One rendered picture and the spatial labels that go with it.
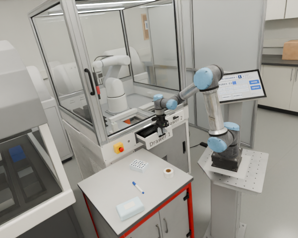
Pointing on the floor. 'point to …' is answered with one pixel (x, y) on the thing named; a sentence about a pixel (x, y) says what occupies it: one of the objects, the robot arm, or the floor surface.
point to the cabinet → (97, 163)
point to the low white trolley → (183, 224)
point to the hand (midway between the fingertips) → (161, 134)
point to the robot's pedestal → (226, 205)
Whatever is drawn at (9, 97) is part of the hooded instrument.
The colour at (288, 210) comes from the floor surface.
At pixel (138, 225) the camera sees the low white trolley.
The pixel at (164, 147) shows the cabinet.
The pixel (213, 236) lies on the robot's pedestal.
